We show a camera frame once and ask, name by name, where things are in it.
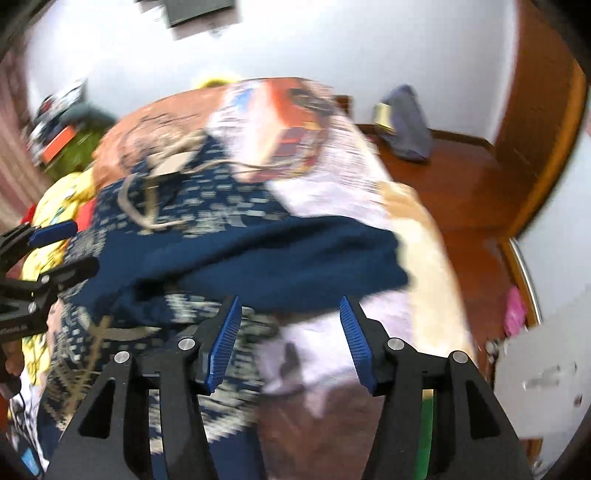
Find pink cloth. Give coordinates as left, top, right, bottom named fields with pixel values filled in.
left=503, top=286, right=528, bottom=337

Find wooden door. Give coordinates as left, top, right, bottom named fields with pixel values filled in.
left=493, top=0, right=588, bottom=241

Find navy patterned garment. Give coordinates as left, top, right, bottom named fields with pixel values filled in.
left=37, top=136, right=411, bottom=480

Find person's left hand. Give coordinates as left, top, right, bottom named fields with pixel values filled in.
left=0, top=342, right=23, bottom=398

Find green patterned cloth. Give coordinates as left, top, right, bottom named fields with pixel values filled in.
left=46, top=124, right=114, bottom=182

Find orange box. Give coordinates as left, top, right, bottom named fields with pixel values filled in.
left=41, top=127, right=77, bottom=163

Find grey rolled cloth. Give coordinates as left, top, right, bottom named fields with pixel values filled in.
left=65, top=104, right=117, bottom=131

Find red fuzzy garment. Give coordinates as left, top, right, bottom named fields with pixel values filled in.
left=21, top=200, right=99, bottom=229

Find striped maroon curtain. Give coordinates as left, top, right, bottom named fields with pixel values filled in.
left=0, top=46, right=47, bottom=232

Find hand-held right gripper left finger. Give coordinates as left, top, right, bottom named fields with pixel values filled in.
left=44, top=295, right=243, bottom=480

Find yellow pillow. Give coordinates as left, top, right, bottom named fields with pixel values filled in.
left=193, top=75, right=242, bottom=89

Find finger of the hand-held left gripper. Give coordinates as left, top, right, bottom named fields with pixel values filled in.
left=0, top=257, right=100, bottom=302
left=0, top=220, right=78, bottom=269

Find blue grey bag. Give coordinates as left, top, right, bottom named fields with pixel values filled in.
left=375, top=84, right=435, bottom=162

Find newspaper print blanket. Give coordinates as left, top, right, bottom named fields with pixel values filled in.
left=90, top=78, right=478, bottom=480

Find yellow cartoon print garment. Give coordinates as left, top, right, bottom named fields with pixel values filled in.
left=21, top=171, right=100, bottom=386

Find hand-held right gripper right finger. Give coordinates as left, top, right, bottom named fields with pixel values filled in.
left=340, top=295, right=532, bottom=480

